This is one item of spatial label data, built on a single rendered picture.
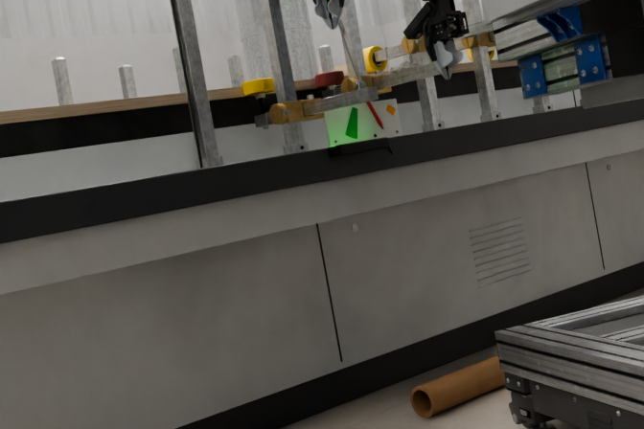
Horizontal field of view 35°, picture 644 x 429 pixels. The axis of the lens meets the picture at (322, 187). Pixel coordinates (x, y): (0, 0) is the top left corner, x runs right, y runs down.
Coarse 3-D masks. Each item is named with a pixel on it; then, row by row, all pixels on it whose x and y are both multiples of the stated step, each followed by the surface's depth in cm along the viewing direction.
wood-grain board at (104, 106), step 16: (464, 64) 326; (496, 64) 336; (512, 64) 341; (304, 80) 283; (160, 96) 252; (176, 96) 256; (208, 96) 262; (224, 96) 265; (240, 96) 268; (0, 112) 226; (16, 112) 228; (32, 112) 230; (48, 112) 233; (64, 112) 236; (80, 112) 238; (96, 112) 241
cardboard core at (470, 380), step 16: (464, 368) 266; (480, 368) 266; (496, 368) 268; (432, 384) 255; (448, 384) 257; (464, 384) 259; (480, 384) 263; (496, 384) 268; (416, 400) 258; (432, 400) 252; (448, 400) 255; (464, 400) 260
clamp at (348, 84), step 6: (354, 78) 267; (366, 78) 268; (372, 78) 269; (342, 84) 267; (348, 84) 266; (354, 84) 265; (366, 84) 267; (372, 84) 269; (342, 90) 268; (348, 90) 266; (354, 90) 265; (378, 90) 270; (384, 90) 271; (390, 90) 273
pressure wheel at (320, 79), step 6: (330, 72) 279; (336, 72) 280; (342, 72) 282; (318, 78) 281; (324, 78) 280; (330, 78) 279; (336, 78) 280; (342, 78) 281; (318, 84) 281; (324, 84) 280; (330, 84) 280; (336, 84) 285
